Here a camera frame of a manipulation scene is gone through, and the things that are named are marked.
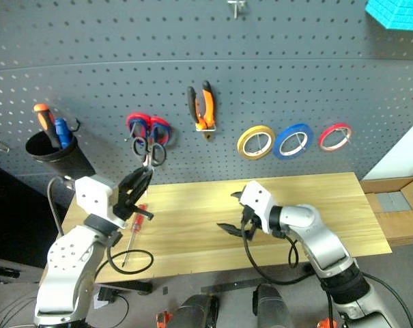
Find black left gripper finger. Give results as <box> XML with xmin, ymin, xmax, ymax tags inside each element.
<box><xmin>126</xmin><ymin>169</ymin><xmax>155</xmax><ymax>206</ymax></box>
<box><xmin>117</xmin><ymin>167</ymin><xmax>147</xmax><ymax>195</ymax></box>

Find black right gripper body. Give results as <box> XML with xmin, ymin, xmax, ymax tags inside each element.
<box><xmin>239</xmin><ymin>204</ymin><xmax>262</xmax><ymax>241</ymax></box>

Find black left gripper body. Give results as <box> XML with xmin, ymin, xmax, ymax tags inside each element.
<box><xmin>111</xmin><ymin>189</ymin><xmax>155</xmax><ymax>223</ymax></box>

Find black handled scissors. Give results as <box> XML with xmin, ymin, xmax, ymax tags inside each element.
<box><xmin>131</xmin><ymin>136</ymin><xmax>167</xmax><ymax>169</ymax></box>

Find yellow tape roll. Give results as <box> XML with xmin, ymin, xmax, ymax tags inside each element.
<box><xmin>236</xmin><ymin>124</ymin><xmax>276</xmax><ymax>161</ymax></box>

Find grey metal pegboard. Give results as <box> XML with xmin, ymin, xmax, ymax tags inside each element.
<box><xmin>0</xmin><ymin>0</ymin><xmax>413</xmax><ymax>192</ymax></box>

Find silver double pegboard hook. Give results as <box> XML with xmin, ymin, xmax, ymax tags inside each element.
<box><xmin>227</xmin><ymin>0</ymin><xmax>248</xmax><ymax>19</ymax></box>

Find black flat floor bar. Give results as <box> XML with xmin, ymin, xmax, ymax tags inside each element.
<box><xmin>200</xmin><ymin>277</ymin><xmax>262</xmax><ymax>294</ymax></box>

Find black cone tool cup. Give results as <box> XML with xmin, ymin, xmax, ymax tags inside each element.
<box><xmin>25</xmin><ymin>131</ymin><xmax>96</xmax><ymax>180</ymax></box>

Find black table foot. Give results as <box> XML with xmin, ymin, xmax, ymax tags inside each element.
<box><xmin>136</xmin><ymin>279</ymin><xmax>154</xmax><ymax>296</ymax></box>

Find small black floor device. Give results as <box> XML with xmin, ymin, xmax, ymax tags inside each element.
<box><xmin>96</xmin><ymin>286</ymin><xmax>117</xmax><ymax>304</ymax></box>

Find dark rounded shape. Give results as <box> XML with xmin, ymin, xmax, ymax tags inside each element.
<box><xmin>253</xmin><ymin>282</ymin><xmax>293</xmax><ymax>328</ymax></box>
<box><xmin>173</xmin><ymin>292</ymin><xmax>221</xmax><ymax>328</ymax></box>

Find orange black pliers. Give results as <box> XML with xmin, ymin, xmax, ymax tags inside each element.
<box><xmin>186</xmin><ymin>80</ymin><xmax>217</xmax><ymax>142</ymax></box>

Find orange black screwdriver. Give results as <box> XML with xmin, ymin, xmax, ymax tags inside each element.
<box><xmin>33</xmin><ymin>103</ymin><xmax>62</xmax><ymax>150</ymax></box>

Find grey flat panel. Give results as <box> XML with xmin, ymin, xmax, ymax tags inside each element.
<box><xmin>375</xmin><ymin>191</ymin><xmax>412</xmax><ymax>214</ymax></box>

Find brown cardboard box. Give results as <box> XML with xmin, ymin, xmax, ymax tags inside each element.
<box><xmin>358</xmin><ymin>169</ymin><xmax>413</xmax><ymax>247</ymax></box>

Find teal foam block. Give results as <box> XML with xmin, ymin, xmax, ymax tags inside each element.
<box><xmin>364</xmin><ymin>0</ymin><xmax>413</xmax><ymax>32</ymax></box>

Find red handled screwdriver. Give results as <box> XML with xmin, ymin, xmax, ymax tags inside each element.
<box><xmin>122</xmin><ymin>203</ymin><xmax>149</xmax><ymax>267</ymax></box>

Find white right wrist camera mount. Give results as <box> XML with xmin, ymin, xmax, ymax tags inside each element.
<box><xmin>240</xmin><ymin>180</ymin><xmax>274</xmax><ymax>235</ymax></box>

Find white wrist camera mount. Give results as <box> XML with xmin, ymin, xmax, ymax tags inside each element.
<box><xmin>74</xmin><ymin>175</ymin><xmax>128</xmax><ymax>230</ymax></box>
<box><xmin>240</xmin><ymin>180</ymin><xmax>274</xmax><ymax>235</ymax></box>

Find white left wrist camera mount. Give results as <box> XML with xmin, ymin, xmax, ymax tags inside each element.
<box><xmin>74</xmin><ymin>175</ymin><xmax>128</xmax><ymax>230</ymax></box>

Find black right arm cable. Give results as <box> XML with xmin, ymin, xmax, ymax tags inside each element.
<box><xmin>241</xmin><ymin>214</ymin><xmax>318</xmax><ymax>286</ymax></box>

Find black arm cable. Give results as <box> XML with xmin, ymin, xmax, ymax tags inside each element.
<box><xmin>94</xmin><ymin>230</ymin><xmax>155</xmax><ymax>275</ymax></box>
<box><xmin>241</xmin><ymin>214</ymin><xmax>318</xmax><ymax>286</ymax></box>

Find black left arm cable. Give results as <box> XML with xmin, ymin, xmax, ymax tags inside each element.
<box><xmin>94</xmin><ymin>230</ymin><xmax>155</xmax><ymax>275</ymax></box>

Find grey left arm cable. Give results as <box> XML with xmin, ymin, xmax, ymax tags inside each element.
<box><xmin>46</xmin><ymin>176</ymin><xmax>78</xmax><ymax>237</ymax></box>

